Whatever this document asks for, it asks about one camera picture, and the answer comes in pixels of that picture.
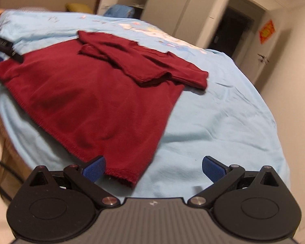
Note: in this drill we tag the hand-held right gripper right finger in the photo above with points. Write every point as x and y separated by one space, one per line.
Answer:
213 169

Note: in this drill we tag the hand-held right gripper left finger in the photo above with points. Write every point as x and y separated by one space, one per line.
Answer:
94 169

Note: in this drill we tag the dark red long-sleeve shirt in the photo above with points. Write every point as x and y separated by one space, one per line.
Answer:
86 94

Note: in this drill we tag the blue clothes pile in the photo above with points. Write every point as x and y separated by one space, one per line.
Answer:
119 11

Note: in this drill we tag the houndstooth pillow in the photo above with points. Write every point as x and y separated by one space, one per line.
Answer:
30 9

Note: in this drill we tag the light blue printed blanket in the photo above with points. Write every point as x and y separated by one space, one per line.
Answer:
218 122

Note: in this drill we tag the olive green pillow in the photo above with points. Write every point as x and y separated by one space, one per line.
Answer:
80 8

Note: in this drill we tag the white door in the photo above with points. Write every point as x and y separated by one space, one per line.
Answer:
277 63

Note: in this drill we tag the red diamond door decoration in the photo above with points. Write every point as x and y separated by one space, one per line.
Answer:
266 32

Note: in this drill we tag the beige wardrobe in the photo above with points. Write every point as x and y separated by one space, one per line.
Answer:
172 7

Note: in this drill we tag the wooden bed frame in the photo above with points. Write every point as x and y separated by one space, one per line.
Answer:
15 157

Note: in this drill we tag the doorway frame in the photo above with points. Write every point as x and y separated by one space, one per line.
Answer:
259 7

